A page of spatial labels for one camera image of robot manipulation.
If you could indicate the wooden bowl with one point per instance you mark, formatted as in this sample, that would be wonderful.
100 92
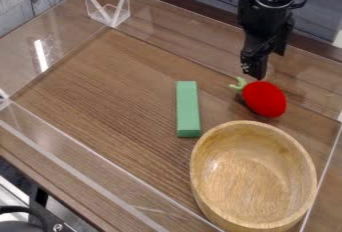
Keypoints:
253 177

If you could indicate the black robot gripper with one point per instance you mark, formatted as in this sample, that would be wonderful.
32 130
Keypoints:
267 24

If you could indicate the clear acrylic corner bracket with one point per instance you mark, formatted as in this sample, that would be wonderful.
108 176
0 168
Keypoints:
111 15

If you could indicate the clear acrylic tray wall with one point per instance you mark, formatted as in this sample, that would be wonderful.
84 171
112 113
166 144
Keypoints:
110 197

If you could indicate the green rectangular block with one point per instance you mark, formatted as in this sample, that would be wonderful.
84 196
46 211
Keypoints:
187 109

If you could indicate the red plush strawberry toy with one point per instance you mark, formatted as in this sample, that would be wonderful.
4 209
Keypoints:
262 96

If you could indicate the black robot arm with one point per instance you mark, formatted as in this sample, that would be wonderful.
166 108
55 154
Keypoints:
267 23

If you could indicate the black table clamp mount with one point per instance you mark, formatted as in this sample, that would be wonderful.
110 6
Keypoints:
51 222

